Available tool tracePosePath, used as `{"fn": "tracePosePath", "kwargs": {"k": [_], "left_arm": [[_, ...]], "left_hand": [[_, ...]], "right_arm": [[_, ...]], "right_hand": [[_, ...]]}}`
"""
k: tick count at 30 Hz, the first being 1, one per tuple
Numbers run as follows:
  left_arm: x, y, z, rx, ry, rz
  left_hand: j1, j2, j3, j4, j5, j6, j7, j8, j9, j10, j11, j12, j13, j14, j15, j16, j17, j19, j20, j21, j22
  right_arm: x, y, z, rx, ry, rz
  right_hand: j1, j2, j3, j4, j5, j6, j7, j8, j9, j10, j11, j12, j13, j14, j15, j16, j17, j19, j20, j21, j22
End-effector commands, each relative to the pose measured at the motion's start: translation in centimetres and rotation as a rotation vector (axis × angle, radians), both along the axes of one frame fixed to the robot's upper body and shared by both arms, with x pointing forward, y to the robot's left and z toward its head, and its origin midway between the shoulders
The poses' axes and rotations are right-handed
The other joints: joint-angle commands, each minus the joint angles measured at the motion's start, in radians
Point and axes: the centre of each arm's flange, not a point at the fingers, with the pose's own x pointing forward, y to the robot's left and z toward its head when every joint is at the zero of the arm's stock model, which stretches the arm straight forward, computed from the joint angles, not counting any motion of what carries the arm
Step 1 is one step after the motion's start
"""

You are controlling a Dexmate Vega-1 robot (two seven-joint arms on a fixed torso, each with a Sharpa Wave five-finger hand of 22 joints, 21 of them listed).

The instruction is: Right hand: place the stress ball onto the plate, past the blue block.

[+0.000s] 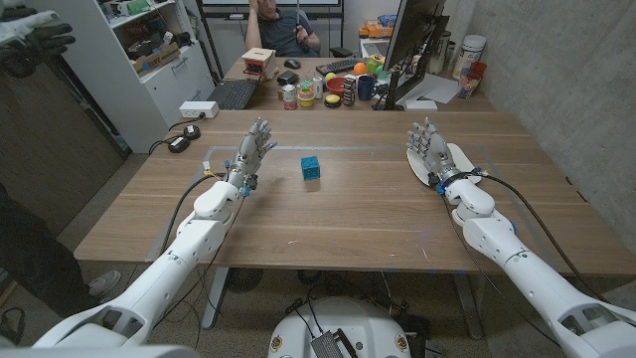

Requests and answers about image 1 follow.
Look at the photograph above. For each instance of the red bowl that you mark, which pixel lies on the red bowl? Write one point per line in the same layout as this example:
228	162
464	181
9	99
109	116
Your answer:
335	85

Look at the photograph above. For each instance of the black computer monitor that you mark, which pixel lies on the black computer monitor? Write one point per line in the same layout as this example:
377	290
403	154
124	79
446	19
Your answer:
412	30

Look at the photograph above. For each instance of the colourful stacked rings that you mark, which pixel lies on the colourful stacked rings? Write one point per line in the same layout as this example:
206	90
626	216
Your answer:
306	98

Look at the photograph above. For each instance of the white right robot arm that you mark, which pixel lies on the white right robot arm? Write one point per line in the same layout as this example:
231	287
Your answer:
497	238

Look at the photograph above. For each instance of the white paper sheets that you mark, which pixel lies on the white paper sheets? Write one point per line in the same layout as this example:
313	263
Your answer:
437	89

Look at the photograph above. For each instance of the black computer mouse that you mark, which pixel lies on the black computer mouse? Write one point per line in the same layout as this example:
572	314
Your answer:
292	63

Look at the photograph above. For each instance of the white power strip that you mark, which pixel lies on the white power strip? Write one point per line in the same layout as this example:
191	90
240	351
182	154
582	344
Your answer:
199	109

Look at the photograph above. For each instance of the black glove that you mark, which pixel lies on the black glove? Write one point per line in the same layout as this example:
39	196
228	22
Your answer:
45	42

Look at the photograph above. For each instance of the black case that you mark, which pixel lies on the black case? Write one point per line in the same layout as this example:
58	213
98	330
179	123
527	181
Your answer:
287	78

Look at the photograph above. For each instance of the yellow and black disc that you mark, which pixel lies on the yellow and black disc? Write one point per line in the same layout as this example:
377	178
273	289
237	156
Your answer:
332	101

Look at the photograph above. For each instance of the orange box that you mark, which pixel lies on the orange box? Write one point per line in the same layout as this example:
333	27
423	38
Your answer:
376	30

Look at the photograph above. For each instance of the white canister with label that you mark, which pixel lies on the white canister with label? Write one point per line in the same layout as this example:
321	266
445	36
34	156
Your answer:
468	54

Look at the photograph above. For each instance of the flat white box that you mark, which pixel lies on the flat white box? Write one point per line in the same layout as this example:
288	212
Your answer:
420	105

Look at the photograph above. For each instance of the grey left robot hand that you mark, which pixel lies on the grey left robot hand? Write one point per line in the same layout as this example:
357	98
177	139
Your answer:
248	151

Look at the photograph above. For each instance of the small white bottle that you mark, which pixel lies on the small white bottle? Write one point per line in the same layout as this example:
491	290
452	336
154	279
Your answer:
318	87

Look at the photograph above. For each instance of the wooden box with red front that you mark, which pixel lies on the wooden box with red front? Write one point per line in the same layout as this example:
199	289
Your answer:
258	62

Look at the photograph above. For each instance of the black power adapter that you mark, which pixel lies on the black power adapter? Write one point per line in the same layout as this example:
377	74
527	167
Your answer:
178	144

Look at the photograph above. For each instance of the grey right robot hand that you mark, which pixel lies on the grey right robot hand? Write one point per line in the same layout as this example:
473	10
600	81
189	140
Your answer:
437	151

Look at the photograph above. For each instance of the seated person in blue shirt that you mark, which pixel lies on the seated person in blue shirt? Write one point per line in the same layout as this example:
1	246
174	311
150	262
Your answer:
280	32

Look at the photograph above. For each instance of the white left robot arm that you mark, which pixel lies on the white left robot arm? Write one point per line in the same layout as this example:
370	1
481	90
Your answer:
189	243

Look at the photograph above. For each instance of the black laptop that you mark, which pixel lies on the black laptop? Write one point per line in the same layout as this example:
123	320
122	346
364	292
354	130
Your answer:
233	94

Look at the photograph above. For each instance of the white plate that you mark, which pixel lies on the white plate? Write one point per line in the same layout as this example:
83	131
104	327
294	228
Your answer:
465	159

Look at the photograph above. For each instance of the red and white can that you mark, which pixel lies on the red and white can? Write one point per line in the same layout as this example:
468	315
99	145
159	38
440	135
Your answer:
289	97

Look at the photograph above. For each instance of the grey table leg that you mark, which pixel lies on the grey table leg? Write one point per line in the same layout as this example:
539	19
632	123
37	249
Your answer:
214	298
468	305

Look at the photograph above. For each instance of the white shelf cabinet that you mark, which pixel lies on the white shelf cabinet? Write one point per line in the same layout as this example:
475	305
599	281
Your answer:
124	94

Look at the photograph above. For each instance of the dark blue mug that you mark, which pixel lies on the dark blue mug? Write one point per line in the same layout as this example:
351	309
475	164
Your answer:
366	88

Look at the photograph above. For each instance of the black domino stack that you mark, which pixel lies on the black domino stack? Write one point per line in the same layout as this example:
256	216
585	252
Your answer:
349	92

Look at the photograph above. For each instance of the blue block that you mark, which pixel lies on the blue block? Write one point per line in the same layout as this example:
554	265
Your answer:
310	168

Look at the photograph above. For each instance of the orange ball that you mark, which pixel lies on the orange ball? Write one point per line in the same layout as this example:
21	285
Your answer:
360	68

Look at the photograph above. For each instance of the black keyboard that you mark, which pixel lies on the black keyboard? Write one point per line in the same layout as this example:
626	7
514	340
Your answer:
338	66

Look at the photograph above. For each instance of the cardboard box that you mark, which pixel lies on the cardboard box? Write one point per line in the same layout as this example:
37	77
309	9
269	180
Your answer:
156	59

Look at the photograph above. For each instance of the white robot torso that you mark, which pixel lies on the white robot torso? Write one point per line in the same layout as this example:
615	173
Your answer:
343	323

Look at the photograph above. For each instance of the standing person in dark trousers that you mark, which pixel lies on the standing person in dark trousers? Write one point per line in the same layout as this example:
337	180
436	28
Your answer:
35	258

